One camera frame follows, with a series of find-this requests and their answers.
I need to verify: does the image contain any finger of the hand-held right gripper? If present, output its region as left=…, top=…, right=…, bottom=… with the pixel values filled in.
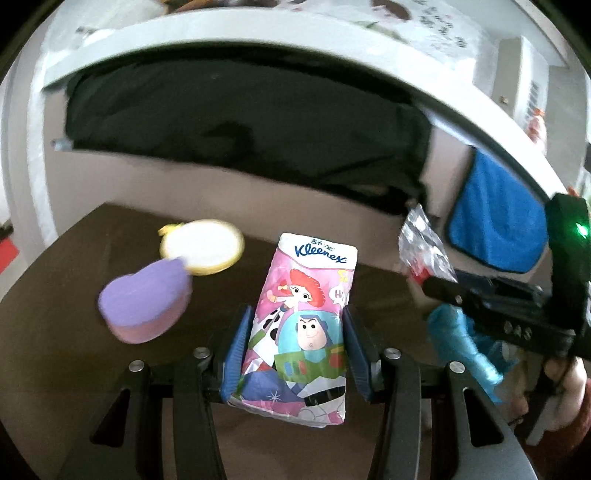
left=422, top=275, right=500, bottom=330
left=455, top=272, right=546, bottom=308

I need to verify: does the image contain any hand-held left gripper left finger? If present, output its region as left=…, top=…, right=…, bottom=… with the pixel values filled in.
left=55, top=305, right=254, bottom=480

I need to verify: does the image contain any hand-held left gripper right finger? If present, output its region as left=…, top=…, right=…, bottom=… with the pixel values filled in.
left=342, top=305, right=539, bottom=480

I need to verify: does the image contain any blue plastic bag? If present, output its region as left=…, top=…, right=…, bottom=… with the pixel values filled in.
left=425, top=305, right=536, bottom=407

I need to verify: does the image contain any clear red and white wrapper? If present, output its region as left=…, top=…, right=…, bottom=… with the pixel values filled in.
left=398, top=203, right=458, bottom=284

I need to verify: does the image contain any pink printed tissue packet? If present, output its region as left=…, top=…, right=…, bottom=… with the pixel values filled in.
left=228, top=232, right=358, bottom=428

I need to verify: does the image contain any person's right hand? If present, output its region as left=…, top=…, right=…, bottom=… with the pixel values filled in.
left=547, top=357, right=589, bottom=439

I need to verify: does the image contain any blue cloth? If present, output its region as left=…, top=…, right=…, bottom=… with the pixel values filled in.
left=445, top=150, right=550, bottom=273

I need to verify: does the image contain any purple heart-shaped box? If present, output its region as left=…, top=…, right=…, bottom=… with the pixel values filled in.
left=98, top=258, right=192, bottom=344

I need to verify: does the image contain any yellow round lid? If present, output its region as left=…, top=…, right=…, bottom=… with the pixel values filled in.
left=158, top=219, right=245, bottom=276

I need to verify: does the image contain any orange fuzzy object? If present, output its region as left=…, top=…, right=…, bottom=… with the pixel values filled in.
left=529, top=107, right=549, bottom=146

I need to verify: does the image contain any white appliance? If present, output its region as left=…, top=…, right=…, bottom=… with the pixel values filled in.
left=471, top=34, right=571, bottom=139

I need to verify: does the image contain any black cloth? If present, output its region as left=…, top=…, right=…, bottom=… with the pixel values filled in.
left=62, top=58, right=432, bottom=215

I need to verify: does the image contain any red object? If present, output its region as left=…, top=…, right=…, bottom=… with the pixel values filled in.
left=0, top=222, right=19, bottom=264

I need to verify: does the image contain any printed blanket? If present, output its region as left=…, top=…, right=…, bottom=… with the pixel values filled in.
left=152, top=0, right=490, bottom=70

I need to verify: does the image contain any grey bed frame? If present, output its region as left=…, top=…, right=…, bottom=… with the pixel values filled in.
left=41, top=16, right=568, bottom=204

